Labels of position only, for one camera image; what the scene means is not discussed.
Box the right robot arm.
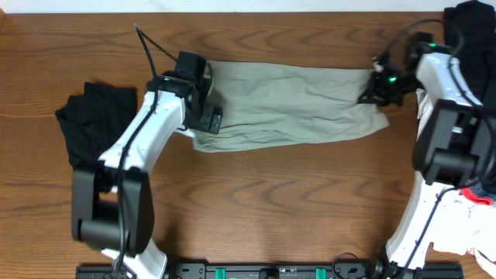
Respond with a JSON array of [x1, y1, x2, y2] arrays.
[[359, 33, 495, 278]]

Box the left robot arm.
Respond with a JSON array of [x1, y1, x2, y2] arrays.
[[72, 51, 223, 278]]

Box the white crumpled garment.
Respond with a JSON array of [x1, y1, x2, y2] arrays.
[[416, 88, 496, 278]]

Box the grey garment with red trim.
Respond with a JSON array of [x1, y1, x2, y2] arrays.
[[460, 186, 495, 205]]

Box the khaki green shorts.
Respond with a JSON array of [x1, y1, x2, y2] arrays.
[[193, 61, 389, 153]]

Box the black folded polo shirt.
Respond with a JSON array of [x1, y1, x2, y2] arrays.
[[55, 82, 138, 168]]

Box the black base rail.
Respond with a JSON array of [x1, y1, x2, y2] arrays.
[[74, 260, 465, 279]]

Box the black garment at right edge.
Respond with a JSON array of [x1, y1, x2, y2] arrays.
[[443, 1, 495, 102]]

